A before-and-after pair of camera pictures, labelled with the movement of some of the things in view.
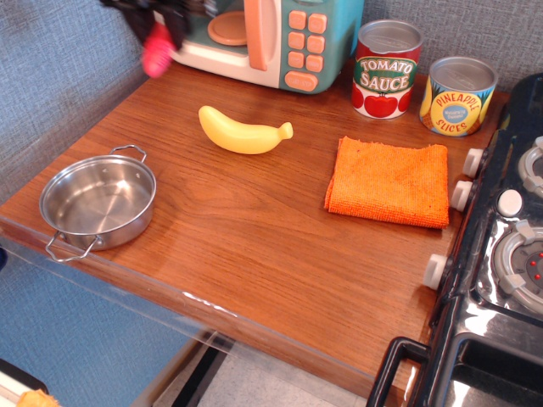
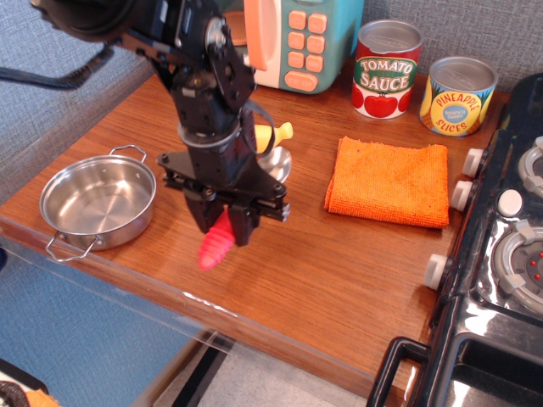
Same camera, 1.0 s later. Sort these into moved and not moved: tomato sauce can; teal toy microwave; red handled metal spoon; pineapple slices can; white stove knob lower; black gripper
Moved: red handled metal spoon; black gripper
Not moved: teal toy microwave; white stove knob lower; tomato sauce can; pineapple slices can
